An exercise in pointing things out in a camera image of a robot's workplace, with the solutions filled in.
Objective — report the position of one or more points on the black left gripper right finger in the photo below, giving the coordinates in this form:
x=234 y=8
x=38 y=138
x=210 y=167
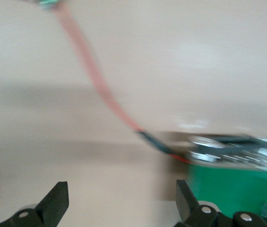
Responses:
x=188 y=205

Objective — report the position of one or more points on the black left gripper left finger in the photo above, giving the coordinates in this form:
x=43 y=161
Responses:
x=51 y=203

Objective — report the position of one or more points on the green conveyor belt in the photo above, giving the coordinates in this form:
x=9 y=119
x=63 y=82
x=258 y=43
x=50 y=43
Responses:
x=230 y=189

